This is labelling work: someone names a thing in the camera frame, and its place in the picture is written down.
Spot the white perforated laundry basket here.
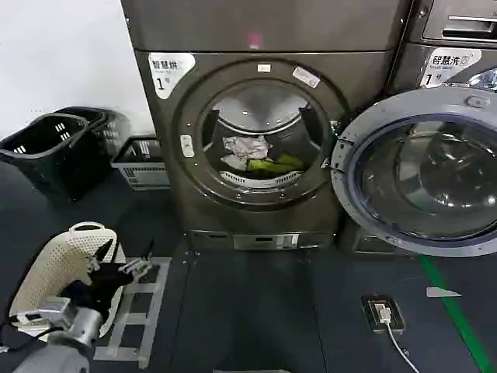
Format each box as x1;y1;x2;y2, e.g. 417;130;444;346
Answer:
8;221;127;340

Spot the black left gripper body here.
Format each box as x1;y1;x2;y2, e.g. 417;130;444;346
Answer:
61;262;134;316

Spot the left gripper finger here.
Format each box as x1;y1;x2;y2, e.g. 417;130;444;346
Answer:
85;239;114;275
117;238;155;280

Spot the black floor socket box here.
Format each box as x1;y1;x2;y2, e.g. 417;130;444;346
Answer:
360;295;405;333

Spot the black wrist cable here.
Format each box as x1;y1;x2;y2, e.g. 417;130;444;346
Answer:
0;322;65;353

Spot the grey neighbouring washer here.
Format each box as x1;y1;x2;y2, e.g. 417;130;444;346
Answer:
337;0;497;257

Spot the black plastic laundry basket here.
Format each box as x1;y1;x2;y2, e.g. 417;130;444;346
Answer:
53;105;132;159
0;113;114;204

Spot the green floor tape strip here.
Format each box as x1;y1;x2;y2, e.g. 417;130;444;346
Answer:
420;255;495;373

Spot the grey front-load dryer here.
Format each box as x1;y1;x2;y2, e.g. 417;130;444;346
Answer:
120;0;413;253

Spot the white power cable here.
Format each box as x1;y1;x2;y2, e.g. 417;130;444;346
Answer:
374;304;413;373

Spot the green garment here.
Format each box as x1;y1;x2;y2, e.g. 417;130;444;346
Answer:
245;153;306;174

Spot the white crumpled cloth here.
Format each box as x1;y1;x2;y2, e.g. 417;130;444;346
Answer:
220;134;273;173

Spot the silver metal floor frame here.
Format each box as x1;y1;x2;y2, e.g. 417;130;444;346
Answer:
92;256;172;371

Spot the round glass dryer door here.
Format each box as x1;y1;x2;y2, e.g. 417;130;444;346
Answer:
329;85;497;258

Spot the grey floor tape piece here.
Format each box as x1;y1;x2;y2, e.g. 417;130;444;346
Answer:
425;286;463;299

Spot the grey slotted plastic crate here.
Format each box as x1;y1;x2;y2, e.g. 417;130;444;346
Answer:
109;135;172;192

